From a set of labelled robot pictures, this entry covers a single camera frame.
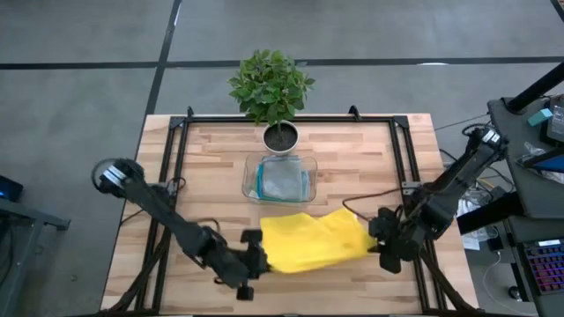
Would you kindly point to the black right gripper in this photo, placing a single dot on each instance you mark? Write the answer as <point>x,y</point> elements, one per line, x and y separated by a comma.
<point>398,235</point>

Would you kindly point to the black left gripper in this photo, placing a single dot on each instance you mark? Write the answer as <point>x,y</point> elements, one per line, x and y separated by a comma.
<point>242,264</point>

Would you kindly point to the yellow microfiber towel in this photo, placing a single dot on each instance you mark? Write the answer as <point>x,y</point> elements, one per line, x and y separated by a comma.
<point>313,242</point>

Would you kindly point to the teal microfiber towel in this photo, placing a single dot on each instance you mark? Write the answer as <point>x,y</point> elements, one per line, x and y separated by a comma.
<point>260,180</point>

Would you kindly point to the grey microfiber towel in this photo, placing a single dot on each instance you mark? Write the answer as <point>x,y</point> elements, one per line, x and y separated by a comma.
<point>282,178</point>

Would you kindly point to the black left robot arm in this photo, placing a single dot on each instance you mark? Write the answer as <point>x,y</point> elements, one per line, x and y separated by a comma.
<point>167,220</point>

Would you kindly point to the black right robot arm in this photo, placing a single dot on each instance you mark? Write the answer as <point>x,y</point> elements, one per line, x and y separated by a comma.
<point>458,185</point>

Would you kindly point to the white papers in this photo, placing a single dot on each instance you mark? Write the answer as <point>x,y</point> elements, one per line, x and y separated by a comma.
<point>469,207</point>

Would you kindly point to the clear plastic bin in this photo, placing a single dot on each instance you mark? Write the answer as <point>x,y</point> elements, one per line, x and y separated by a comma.
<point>310,176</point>

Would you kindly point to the black cart crossbar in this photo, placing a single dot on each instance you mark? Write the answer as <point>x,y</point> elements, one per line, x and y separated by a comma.
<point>484,216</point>

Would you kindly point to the white plant pot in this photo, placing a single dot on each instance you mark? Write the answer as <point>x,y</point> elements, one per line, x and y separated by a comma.
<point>280,137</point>

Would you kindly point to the grey equipment cart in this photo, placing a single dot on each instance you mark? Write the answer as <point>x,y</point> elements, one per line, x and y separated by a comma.
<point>529,193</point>

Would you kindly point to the blue-lit keyboard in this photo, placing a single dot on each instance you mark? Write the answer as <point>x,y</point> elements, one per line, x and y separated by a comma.
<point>546,266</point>

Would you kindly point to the green leafy plant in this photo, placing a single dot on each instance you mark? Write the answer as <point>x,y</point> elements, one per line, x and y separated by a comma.
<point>271,86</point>

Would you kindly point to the dark tablet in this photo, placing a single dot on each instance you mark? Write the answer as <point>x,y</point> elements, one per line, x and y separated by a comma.
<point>548,163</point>

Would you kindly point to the small teal box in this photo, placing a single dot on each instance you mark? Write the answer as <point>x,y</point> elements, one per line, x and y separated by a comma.
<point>540,117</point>

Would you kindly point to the black diagonal pole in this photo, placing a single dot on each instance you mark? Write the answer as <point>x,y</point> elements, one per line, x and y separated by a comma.
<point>537,88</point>

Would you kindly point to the grey side table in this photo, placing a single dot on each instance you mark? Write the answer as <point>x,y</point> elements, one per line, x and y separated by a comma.
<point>22,220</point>

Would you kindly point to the black device with blue light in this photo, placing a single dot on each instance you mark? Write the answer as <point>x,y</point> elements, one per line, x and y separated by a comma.
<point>9,189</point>

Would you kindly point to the black metal table frame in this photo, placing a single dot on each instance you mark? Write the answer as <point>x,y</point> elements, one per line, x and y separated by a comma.
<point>330,119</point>

